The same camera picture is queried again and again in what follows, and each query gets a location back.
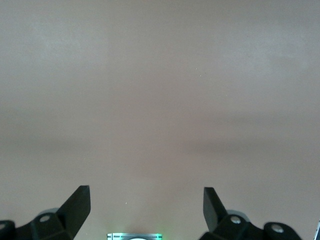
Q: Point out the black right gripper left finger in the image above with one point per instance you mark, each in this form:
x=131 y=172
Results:
x=72 y=212

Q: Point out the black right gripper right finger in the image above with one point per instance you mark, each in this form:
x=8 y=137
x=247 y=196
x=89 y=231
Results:
x=215 y=215

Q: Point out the brown table cover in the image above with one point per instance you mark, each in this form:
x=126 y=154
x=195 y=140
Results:
x=162 y=87

